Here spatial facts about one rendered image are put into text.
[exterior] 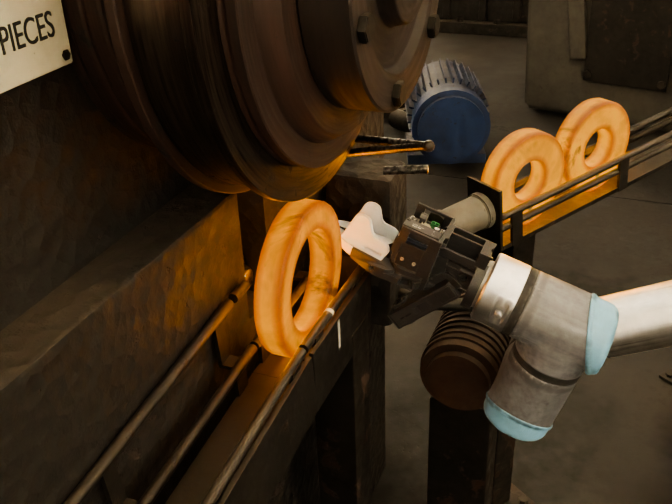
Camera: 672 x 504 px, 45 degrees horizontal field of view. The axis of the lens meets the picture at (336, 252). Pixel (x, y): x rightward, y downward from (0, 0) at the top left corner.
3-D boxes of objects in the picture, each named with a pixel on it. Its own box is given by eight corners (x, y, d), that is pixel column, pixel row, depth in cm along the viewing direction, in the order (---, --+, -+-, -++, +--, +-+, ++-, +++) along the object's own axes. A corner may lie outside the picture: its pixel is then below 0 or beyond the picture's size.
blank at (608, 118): (551, 114, 129) (567, 120, 127) (617, 85, 136) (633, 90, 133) (549, 199, 138) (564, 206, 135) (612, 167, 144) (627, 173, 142)
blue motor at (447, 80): (408, 178, 302) (409, 89, 286) (401, 125, 352) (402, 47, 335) (491, 177, 301) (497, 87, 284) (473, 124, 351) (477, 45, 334)
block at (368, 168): (324, 317, 122) (316, 171, 110) (343, 291, 128) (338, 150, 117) (391, 330, 118) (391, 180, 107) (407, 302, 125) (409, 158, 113)
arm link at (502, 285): (509, 307, 106) (493, 348, 99) (475, 291, 107) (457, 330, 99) (536, 253, 101) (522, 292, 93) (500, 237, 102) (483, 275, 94)
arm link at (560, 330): (588, 396, 97) (627, 333, 92) (492, 351, 99) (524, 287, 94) (595, 354, 105) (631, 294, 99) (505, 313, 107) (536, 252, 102)
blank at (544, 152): (477, 146, 123) (492, 153, 120) (550, 114, 129) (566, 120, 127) (480, 233, 131) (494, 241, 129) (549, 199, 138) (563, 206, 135)
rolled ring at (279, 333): (340, 177, 97) (315, 173, 98) (274, 247, 82) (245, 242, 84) (344, 306, 106) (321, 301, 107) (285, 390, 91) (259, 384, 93)
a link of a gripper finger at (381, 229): (344, 183, 105) (409, 212, 104) (333, 220, 109) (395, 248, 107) (336, 193, 103) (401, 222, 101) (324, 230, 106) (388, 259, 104)
